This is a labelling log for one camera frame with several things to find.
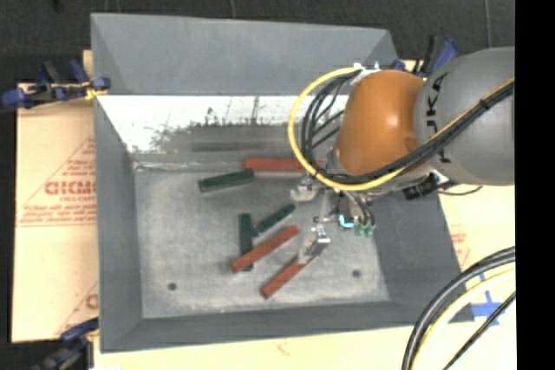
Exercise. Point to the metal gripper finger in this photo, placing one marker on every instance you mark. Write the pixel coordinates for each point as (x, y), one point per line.
(323, 243)
(320, 231)

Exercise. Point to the dark green flat block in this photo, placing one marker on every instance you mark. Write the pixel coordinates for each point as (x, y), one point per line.
(226, 180)
(246, 236)
(276, 218)

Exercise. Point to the red-brown flat block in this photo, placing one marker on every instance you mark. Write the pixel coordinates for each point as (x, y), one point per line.
(273, 164)
(282, 278)
(265, 249)

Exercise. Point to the grey metal bin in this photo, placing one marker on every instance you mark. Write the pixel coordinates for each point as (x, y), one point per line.
(182, 238)

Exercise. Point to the brown cardboard board, red print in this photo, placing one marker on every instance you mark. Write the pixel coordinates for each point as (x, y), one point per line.
(52, 229)

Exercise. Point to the black cylinder on white bracket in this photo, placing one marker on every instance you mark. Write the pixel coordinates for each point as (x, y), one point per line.
(419, 189)

